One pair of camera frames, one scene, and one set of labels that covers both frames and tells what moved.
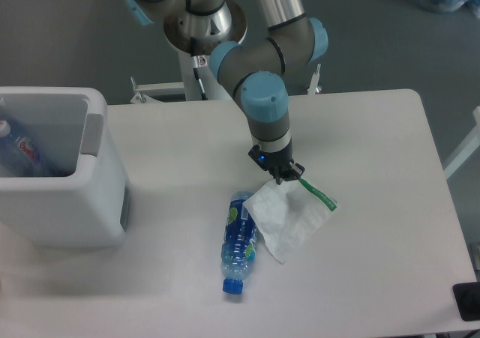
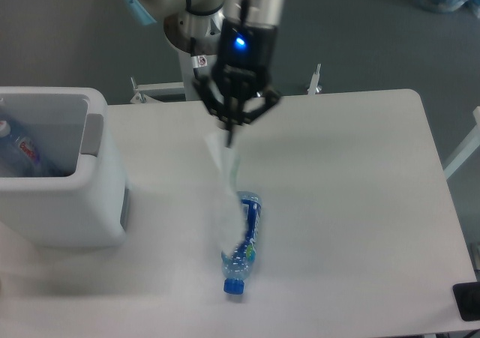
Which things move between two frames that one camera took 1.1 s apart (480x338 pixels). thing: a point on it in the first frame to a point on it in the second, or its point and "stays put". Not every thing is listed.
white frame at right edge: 466,151 stays put
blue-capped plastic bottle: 240,244 stays put
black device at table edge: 467,299 stays put
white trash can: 88,204 stays put
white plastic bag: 290,213 to 227,207
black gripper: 276,163 to 244,70
